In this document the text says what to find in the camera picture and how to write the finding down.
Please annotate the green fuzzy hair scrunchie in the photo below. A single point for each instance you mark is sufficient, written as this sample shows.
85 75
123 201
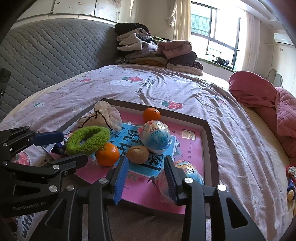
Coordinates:
87 140

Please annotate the pink quilted blanket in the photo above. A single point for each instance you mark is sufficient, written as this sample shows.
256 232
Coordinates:
275 105

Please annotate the blue Oreo cookie packet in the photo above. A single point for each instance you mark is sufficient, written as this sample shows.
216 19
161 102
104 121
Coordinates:
60 148

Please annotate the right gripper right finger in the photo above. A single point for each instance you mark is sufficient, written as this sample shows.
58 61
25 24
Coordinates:
229 220

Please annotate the shallow grey cardboard box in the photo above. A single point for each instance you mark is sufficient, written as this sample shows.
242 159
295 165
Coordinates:
210 176

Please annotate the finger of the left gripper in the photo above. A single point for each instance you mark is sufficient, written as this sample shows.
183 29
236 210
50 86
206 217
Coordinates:
43 139
67 166

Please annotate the orange tangerine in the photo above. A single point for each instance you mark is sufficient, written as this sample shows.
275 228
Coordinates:
108 155
151 114

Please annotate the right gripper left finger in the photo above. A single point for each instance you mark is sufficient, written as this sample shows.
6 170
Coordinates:
63 221

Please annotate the grey quilted headboard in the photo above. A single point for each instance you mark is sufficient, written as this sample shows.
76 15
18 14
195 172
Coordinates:
41 54

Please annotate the small colourful toy figure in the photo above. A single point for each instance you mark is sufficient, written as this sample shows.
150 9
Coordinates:
290 172

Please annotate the white wall air conditioner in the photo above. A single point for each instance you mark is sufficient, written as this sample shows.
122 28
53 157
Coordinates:
281 38

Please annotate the window with dark frame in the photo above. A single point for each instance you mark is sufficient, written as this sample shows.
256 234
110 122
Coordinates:
215 32

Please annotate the pile of folded clothes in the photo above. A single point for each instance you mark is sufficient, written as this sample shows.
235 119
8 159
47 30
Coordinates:
136 45

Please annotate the white drawstring cloth pouch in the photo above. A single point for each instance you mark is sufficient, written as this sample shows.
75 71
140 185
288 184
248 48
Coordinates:
103 114

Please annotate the blue white toy egg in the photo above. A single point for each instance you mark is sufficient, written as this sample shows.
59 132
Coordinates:
155 136

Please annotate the beige curtain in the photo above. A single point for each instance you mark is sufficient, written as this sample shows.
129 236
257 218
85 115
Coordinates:
179 19

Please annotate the brown walnut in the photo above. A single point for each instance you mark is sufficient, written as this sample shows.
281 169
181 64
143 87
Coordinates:
137 154

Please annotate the pink strawberry print bedsheet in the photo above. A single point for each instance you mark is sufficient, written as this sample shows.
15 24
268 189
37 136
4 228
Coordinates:
251 160

